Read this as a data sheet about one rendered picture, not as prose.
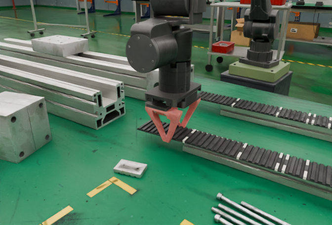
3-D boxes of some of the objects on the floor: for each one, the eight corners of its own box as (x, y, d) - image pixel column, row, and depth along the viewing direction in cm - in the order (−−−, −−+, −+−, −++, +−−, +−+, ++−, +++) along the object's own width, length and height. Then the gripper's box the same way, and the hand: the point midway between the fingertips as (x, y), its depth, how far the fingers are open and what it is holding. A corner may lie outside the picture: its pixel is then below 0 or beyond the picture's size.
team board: (27, 37, 622) (8, -63, 547) (43, 33, 666) (27, -59, 591) (84, 41, 577) (72, -67, 502) (97, 37, 621) (88, -63, 546)
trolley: (283, 69, 380) (296, -9, 341) (278, 81, 335) (293, -9, 296) (211, 61, 423) (215, -10, 384) (198, 70, 378) (202, -9, 339)
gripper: (177, 67, 43) (175, 153, 48) (204, 55, 51) (200, 130, 56) (142, 61, 46) (144, 142, 52) (173, 51, 54) (171, 122, 60)
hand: (173, 132), depth 54 cm, fingers closed on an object, 5 cm apart
